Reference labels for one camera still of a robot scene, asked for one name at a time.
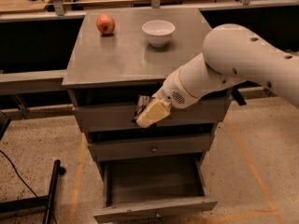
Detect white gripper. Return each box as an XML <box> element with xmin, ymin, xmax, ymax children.
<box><xmin>136</xmin><ymin>70</ymin><xmax>199</xmax><ymax>128</ymax></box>

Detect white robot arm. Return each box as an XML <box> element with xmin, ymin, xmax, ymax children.
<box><xmin>135</xmin><ymin>24</ymin><xmax>299</xmax><ymax>128</ymax></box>

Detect grey middle drawer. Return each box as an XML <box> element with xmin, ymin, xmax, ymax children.
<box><xmin>88</xmin><ymin>133</ymin><xmax>215</xmax><ymax>161</ymax></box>

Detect grey top drawer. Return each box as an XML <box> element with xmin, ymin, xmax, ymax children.
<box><xmin>74</xmin><ymin>96</ymin><xmax>231</xmax><ymax>133</ymax></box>

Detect grey wooden drawer cabinet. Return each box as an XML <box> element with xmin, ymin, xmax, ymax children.
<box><xmin>61</xmin><ymin>7</ymin><xmax>243</xmax><ymax>224</ymax></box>

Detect grey open bottom drawer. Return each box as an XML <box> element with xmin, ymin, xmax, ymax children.
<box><xmin>94</xmin><ymin>154</ymin><xmax>217</xmax><ymax>223</ymax></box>

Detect white ceramic bowl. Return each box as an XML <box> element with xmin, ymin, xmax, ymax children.
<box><xmin>142</xmin><ymin>20</ymin><xmax>176</xmax><ymax>48</ymax></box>

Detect red apple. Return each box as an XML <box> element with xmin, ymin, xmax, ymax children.
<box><xmin>96</xmin><ymin>14</ymin><xmax>115</xmax><ymax>35</ymax></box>

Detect black metal stand base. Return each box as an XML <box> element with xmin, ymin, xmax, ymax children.
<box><xmin>0</xmin><ymin>160</ymin><xmax>66</xmax><ymax>224</ymax></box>

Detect grey metal rail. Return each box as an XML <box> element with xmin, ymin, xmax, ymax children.
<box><xmin>0</xmin><ymin>49</ymin><xmax>299</xmax><ymax>96</ymax></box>

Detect black floor cable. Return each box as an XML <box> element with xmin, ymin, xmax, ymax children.
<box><xmin>0</xmin><ymin>149</ymin><xmax>40</xmax><ymax>199</ymax></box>

